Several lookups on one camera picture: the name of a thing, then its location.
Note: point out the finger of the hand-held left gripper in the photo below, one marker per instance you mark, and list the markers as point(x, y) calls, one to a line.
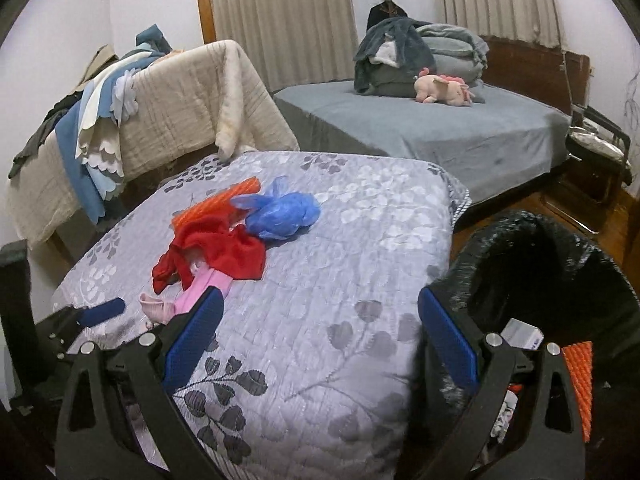
point(102, 310)

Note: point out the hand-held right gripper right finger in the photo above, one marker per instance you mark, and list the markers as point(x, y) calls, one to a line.
point(450, 340)

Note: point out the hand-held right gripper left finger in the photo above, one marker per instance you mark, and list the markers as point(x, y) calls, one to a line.
point(195, 340)

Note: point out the pink plastic packet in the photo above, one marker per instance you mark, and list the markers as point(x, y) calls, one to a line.
point(200, 287)

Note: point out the small white box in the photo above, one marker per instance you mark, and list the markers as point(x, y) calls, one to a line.
point(520, 334)

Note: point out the red cloth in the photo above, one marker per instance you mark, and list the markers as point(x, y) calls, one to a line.
point(225, 255)

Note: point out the white tissue wad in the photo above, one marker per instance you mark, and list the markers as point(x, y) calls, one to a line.
point(505, 412)

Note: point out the bin with black bag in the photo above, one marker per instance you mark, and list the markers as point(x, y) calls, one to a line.
point(550, 285)

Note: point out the orange foam net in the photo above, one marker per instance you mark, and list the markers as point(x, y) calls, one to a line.
point(577, 390)
point(210, 205)

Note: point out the blue plastic bag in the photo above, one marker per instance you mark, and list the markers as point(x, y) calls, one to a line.
point(280, 217)

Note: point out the grey floral quilt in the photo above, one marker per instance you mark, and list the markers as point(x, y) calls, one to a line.
point(325, 270)

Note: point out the blue and white scalloped cloths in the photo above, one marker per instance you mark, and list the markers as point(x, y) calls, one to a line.
point(75, 155)

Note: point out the dark grey cloth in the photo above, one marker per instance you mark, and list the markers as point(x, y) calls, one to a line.
point(40, 135)

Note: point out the bed with grey sheet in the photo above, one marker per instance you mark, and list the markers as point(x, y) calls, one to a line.
point(450, 130)

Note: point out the beige covered clothes rack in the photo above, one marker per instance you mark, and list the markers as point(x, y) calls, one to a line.
point(175, 110)

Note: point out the white chair cushion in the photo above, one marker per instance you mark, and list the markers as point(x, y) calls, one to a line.
point(597, 142)

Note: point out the tan scalloped cloth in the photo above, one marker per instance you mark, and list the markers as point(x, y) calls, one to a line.
point(102, 60)

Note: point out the pink plush pig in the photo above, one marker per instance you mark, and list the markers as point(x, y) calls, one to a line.
point(445, 90)

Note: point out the black metal chair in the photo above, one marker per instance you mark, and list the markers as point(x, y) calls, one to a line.
point(607, 125)

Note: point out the dark wooden headboard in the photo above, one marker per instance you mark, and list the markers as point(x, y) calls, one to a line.
point(530, 70)

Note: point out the folded grey duvet stack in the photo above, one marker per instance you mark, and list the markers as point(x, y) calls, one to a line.
point(450, 52)

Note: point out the dark grey fleece blanket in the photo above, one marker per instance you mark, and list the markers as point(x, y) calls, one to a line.
point(395, 35)

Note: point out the dark hanging garment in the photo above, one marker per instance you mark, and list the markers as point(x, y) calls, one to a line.
point(380, 17)

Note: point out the wide beige curtain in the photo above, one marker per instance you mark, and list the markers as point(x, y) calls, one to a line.
point(285, 20)

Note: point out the narrow beige curtain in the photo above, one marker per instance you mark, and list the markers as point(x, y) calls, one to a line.
point(500, 0)

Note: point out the wooden window frame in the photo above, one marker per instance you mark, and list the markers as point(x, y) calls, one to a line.
point(204, 0)

